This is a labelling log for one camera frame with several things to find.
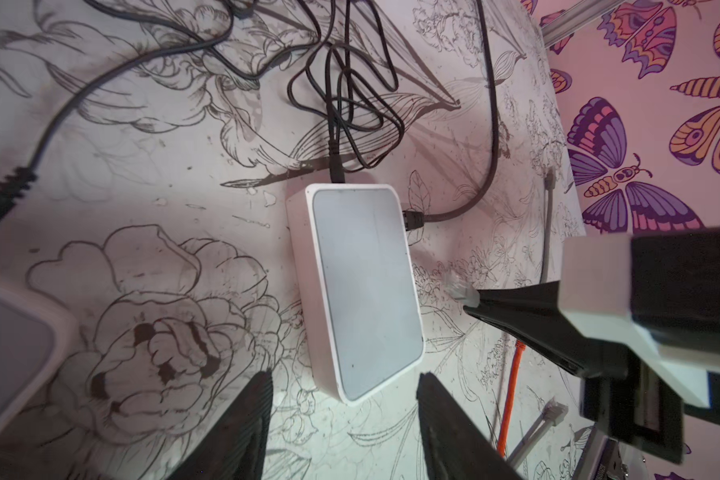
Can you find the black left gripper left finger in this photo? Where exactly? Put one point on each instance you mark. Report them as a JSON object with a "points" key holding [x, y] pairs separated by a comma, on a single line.
{"points": [[235, 448]]}

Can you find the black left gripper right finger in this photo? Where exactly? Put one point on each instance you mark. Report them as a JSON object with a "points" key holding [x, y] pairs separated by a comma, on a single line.
{"points": [[453, 447]]}

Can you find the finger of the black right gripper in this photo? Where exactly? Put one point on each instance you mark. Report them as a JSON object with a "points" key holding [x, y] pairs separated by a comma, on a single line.
{"points": [[531, 315]]}

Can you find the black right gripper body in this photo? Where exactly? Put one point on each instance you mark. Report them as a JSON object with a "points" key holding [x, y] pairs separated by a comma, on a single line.
{"points": [[658, 296]]}

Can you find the white network switch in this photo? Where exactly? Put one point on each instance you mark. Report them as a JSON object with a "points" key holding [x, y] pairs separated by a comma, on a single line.
{"points": [[36, 335], [356, 283]]}

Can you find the aluminium frame post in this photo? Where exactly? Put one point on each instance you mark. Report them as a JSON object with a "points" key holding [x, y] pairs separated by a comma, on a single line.
{"points": [[575, 18]]}

